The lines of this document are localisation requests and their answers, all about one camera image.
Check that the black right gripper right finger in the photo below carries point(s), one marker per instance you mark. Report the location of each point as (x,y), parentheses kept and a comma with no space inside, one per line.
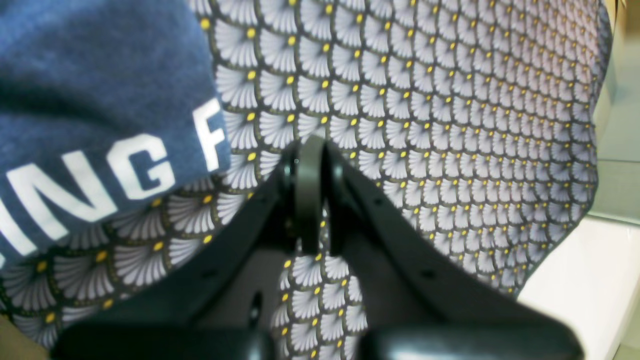
(418,304)

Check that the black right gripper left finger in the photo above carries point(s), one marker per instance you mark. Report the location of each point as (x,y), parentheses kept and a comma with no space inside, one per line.
(218,305)

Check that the blue T-shirt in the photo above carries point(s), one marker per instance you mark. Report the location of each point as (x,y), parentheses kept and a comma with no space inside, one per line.
(106,105)

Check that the white plastic bin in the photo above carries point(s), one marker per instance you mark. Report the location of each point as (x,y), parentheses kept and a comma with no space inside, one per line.
(591,281)

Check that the fan-patterned tablecloth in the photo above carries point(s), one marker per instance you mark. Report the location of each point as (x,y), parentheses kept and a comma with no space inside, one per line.
(473,117)

